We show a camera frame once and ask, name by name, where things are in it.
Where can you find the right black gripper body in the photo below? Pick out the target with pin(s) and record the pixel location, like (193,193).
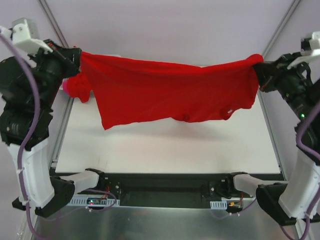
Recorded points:
(266,75)

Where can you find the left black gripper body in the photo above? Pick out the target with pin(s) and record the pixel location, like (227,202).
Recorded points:
(69,61)

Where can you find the red t shirt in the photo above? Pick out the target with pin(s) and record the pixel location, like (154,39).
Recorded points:
(80,87)
(134,91)

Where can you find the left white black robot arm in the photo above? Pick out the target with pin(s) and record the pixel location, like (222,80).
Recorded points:
(29,93)

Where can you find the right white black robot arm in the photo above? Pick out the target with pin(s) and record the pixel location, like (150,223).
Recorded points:
(297,199)

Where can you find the red t shirt in basket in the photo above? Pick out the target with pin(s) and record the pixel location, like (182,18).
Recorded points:
(80,87)

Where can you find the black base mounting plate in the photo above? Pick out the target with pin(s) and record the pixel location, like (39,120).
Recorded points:
(155,190)

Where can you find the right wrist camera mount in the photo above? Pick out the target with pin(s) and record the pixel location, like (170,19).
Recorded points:
(310,49)

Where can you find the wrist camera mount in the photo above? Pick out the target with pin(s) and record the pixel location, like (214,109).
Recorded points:
(25,36)
(310,49)

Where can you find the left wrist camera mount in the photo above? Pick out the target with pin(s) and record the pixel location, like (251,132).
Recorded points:
(25,36)

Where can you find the left white slotted cable duct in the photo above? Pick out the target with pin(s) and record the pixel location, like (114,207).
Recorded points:
(85,201)

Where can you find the white slotted cable duct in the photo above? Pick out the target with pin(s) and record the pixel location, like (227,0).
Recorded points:
(85,201)
(219,205)

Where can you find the right white slotted cable duct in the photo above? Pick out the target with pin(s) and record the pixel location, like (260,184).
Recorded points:
(219,205)

